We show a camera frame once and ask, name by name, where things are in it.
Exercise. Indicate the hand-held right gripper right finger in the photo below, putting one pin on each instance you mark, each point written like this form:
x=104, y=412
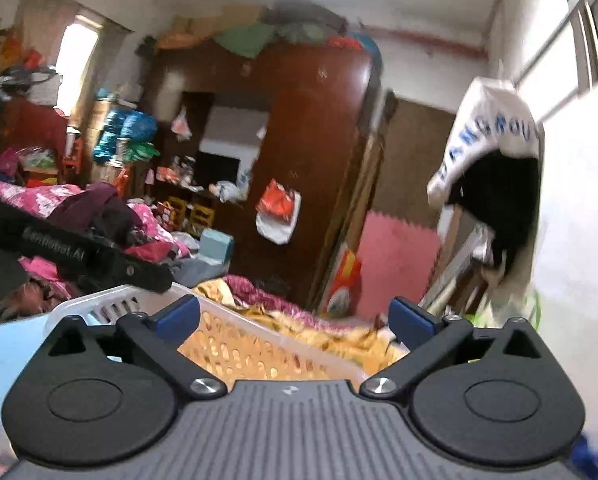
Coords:
x=410, y=323

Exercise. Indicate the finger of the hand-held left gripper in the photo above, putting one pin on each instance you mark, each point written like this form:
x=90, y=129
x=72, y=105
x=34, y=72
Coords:
x=149, y=276

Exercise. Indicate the pile of cloths and boxes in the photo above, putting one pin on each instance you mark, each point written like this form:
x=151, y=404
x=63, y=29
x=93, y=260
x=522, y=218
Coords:
x=259, y=30

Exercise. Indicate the orange printed sack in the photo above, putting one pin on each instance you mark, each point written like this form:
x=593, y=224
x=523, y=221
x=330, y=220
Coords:
x=341, y=285

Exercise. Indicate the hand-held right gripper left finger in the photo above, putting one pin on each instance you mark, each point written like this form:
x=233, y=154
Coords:
x=179, y=316

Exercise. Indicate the brown wooden board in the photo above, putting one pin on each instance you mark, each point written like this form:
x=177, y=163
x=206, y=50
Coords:
x=414, y=160

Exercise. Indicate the white plastic basket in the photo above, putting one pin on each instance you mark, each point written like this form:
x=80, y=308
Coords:
x=259, y=355

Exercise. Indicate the black television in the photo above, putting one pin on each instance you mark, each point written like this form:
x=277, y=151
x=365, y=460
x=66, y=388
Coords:
x=218, y=167

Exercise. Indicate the dark red wooden wardrobe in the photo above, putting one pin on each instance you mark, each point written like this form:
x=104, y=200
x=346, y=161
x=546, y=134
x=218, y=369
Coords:
x=309, y=160

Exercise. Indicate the red and white plastic bag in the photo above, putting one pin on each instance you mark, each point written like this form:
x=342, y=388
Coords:
x=278, y=210

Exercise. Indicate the dark purple garment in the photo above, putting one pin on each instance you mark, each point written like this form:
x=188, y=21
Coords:
x=94, y=212

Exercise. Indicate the blue plastic bags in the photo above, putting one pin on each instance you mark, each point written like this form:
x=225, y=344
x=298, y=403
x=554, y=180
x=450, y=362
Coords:
x=126, y=132

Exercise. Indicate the yellow printed blanket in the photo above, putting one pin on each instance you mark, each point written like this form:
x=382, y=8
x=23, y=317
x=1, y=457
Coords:
x=299, y=315

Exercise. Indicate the teal box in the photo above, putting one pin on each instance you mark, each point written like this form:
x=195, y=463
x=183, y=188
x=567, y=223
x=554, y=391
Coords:
x=216, y=245

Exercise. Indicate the curtained window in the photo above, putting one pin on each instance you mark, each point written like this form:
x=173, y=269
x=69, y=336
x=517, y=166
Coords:
x=76, y=65

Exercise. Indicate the pink foam mat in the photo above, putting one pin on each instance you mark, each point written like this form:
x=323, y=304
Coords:
x=399, y=265

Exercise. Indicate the white hanging garment blue letters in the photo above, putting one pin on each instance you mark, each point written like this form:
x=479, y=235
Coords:
x=489, y=120

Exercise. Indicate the pink floral blanket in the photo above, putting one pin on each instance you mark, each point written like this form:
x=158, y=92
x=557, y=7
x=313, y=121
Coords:
x=24, y=197

